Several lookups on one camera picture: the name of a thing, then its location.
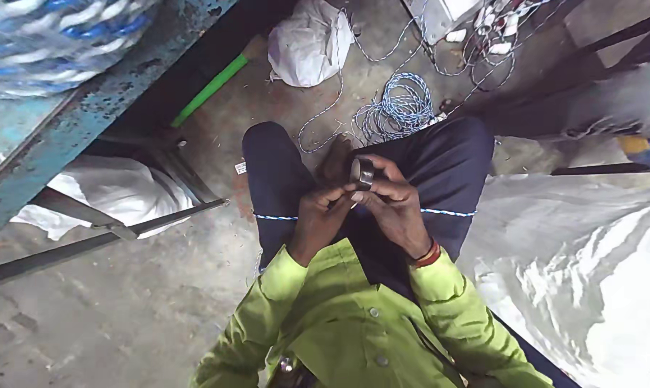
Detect person's left hand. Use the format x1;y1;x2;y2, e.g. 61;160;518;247
286;184;359;268

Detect person's right hand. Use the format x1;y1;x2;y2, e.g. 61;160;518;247
351;154;434;260

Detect black tape roll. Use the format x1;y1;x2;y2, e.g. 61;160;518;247
350;158;375;192

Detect blue and white twisted rope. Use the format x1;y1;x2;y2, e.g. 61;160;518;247
254;208;478;221

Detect person's right forearm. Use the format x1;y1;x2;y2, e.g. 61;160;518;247
408;238;555;388

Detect person's left forearm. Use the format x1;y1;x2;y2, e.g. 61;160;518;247
189;245;309;388

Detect person's legs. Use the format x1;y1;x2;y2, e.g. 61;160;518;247
242;117;495;304

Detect person's body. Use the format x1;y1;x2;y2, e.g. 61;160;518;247
257;238;468;388

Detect white tied plastic sack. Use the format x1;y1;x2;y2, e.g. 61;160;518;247
268;0;355;88

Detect grey metal box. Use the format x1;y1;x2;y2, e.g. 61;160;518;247
400;0;485;46

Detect dark metal stand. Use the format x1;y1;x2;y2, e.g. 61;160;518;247
0;132;230;292

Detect bright green stick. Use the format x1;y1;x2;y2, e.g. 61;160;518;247
171;53;249;129

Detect large white plastic sheet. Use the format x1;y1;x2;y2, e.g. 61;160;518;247
457;174;650;388

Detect crumpled white sack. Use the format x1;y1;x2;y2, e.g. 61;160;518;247
10;154;195;241

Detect grey frayed cloth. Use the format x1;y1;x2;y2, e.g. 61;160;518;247
565;54;650;142

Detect coil of thin blue-white cord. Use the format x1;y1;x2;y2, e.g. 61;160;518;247
352;72;437;145

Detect tangle of cables with plugs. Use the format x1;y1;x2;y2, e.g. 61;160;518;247
422;0;553;92

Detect teal painted metal frame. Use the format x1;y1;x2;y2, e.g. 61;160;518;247
0;0;239;251

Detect thick blue-white rope bundle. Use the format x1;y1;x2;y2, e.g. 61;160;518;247
0;0;161;101

